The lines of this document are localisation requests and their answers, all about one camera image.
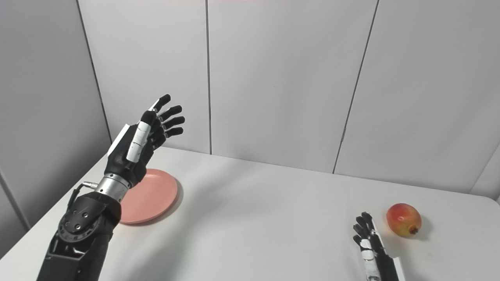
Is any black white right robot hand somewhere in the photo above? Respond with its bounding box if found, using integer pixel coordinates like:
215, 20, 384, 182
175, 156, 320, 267
352, 212, 407, 281

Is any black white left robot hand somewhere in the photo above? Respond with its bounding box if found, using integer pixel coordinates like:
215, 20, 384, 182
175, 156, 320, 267
104, 94, 186, 189

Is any pink round plate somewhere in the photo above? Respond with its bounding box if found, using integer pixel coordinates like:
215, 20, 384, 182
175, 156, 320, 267
119, 169, 178, 225

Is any red yellow pomegranate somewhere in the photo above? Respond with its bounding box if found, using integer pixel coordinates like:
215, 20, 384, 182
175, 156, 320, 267
386, 203, 422, 237

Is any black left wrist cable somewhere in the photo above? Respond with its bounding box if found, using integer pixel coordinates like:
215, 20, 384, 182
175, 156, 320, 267
66, 181, 99, 211

